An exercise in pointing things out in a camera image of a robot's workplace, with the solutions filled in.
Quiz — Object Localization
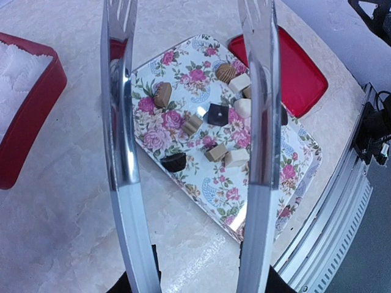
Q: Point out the dark round chocolate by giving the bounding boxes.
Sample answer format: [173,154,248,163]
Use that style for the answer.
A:
[161,152,187,173]

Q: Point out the dark square chocolate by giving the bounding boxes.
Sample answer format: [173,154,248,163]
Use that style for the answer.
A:
[207,103,229,126]

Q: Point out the round swirl brown chocolate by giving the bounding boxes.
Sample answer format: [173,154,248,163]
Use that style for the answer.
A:
[216,63,236,84]

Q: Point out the red box lid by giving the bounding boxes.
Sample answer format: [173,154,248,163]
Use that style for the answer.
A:
[228,25,329,118]

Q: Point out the silver metal serving tongs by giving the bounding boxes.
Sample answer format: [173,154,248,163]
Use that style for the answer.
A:
[100,1,281,292]

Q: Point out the brown cube chocolate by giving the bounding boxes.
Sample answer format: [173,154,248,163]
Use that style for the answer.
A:
[205,143,228,162]

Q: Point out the brown ridged chocolate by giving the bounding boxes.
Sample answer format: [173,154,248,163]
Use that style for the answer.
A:
[183,114,203,136]

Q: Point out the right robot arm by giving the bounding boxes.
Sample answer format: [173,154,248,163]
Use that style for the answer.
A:
[348,0,390,46]

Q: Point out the white cube chocolate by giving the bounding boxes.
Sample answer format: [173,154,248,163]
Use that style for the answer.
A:
[233,98,251,118]

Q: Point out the white square chocolate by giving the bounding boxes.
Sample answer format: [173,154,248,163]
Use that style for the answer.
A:
[228,73,250,94]

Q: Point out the red chocolate box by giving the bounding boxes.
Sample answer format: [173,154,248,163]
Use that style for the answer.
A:
[1,32,67,190]

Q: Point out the white paper chocolate cups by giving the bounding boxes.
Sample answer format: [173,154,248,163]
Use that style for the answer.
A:
[0,42,53,139]

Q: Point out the floral rectangular tray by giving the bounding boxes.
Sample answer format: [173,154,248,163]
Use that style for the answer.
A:
[130,34,324,245]

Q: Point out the aluminium table front rail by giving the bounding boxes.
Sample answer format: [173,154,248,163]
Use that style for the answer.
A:
[274,83,390,292]

